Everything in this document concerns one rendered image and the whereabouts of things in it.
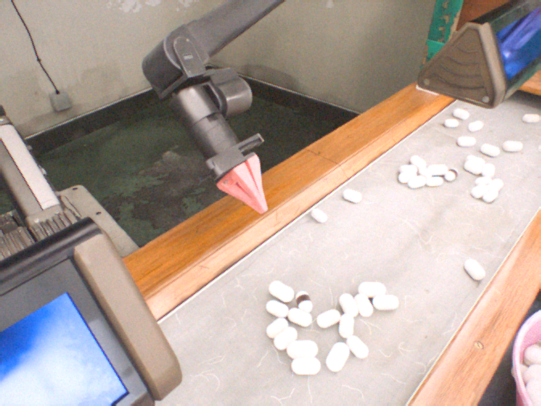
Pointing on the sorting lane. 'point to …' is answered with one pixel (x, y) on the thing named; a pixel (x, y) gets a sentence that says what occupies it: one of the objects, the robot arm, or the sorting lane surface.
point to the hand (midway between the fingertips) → (261, 207)
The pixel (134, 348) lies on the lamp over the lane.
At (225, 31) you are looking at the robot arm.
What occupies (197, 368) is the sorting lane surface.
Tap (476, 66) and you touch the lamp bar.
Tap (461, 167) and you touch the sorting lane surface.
